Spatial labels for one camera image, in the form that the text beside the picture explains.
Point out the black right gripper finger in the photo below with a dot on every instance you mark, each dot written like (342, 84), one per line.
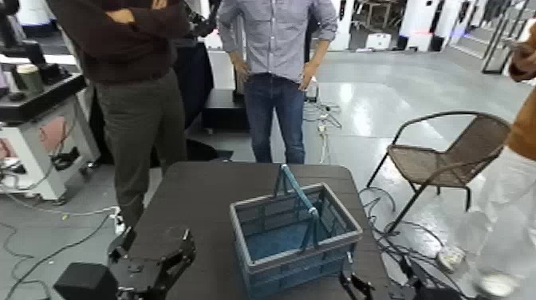
(346, 289)
(365, 290)

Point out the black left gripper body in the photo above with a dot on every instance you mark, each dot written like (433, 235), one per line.
(163, 264)

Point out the right hand of checked-shirt person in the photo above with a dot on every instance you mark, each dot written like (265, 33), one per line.
(242, 70)

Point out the left hand of checked-shirt person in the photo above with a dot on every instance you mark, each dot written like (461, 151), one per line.
(307, 76)

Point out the hand of brown-sweater person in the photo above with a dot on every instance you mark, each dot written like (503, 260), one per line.
(121, 16)

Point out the hand of orange-top person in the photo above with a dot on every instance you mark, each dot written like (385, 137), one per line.
(523, 63)

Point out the white sneaker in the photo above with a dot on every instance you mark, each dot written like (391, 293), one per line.
(497, 285)
(451, 257)

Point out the brown mesh metal chair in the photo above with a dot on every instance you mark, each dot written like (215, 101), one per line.
(439, 165)

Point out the person in brown sweater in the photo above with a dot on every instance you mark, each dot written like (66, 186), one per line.
(134, 104)

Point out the black low platform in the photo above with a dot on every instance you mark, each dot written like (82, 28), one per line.
(224, 109)

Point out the person in orange top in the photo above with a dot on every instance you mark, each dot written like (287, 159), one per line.
(515, 188)

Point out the white cart with black top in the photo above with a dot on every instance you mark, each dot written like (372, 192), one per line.
(42, 125)

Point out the black draped stand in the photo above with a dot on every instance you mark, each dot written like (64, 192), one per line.
(193, 79)

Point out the person in checked shirt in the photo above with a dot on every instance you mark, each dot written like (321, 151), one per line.
(274, 84)

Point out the grey cup with lid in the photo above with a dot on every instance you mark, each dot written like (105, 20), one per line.
(30, 77)

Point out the white box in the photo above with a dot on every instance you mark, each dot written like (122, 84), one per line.
(378, 41)

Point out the black monitor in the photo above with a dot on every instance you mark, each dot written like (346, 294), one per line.
(21, 33)

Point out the white machine column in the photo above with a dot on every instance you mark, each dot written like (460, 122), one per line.
(418, 23)

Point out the black metal frame rack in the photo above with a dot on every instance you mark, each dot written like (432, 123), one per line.
(504, 37)

